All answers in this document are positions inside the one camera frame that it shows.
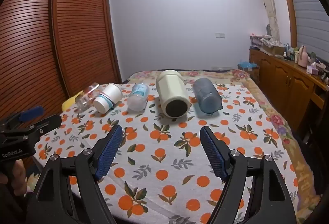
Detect pink bottle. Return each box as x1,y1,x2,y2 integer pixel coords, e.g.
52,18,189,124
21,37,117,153
299,45,309,68

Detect purple tissue box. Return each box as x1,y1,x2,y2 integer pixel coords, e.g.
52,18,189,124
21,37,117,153
307,62,327,75

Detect pale patterned curtain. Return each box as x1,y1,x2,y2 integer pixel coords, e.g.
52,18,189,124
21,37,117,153
250,0,280,42

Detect floral bed cover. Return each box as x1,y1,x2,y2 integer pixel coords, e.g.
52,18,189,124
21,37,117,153
123,69,322,204

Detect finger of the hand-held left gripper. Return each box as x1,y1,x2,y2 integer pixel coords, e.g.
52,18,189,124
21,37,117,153
25,114,62,137
0,106,44,132

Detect yellow plastic item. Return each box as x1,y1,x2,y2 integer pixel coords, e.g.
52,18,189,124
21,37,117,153
61,96,78,111

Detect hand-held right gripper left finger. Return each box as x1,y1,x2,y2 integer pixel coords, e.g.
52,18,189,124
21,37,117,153
26,124,124,224

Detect wooden window frame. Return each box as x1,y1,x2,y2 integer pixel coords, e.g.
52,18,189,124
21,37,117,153
274,0,299,47

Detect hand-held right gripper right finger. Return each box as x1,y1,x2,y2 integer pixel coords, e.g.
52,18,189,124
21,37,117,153
199,125,296,224

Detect blue-grey plastic cup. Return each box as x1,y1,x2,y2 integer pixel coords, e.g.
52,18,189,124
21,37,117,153
193,77,223,113

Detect brown slatted wardrobe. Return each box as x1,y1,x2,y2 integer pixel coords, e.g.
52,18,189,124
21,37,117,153
0,0,122,122

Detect orange fruit print blanket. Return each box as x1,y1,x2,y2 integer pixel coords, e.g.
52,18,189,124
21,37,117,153
33,81,299,224

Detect cream insulated cup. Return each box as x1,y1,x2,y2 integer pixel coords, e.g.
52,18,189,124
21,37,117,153
155,70,189,119

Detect clear plastic bottle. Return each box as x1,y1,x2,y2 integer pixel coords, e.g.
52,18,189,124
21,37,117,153
127,83,150,112

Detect blue plastic bag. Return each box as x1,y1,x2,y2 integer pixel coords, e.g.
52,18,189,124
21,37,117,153
238,60,260,71

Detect person's left hand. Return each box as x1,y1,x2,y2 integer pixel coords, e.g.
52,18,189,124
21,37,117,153
12,160,28,192

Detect clear glass cup red print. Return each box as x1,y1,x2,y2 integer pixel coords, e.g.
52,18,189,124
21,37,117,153
75,82,101,111

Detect wooden sideboard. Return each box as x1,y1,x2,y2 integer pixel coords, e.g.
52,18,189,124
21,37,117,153
249,48,329,137

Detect white paper cup blue stripe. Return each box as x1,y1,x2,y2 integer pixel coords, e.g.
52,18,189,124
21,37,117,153
93,83,123,114

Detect white window blind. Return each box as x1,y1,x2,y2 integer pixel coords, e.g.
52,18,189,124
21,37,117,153
280,0,329,65

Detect open cardboard box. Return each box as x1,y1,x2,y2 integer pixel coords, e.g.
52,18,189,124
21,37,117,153
261,39,286,56

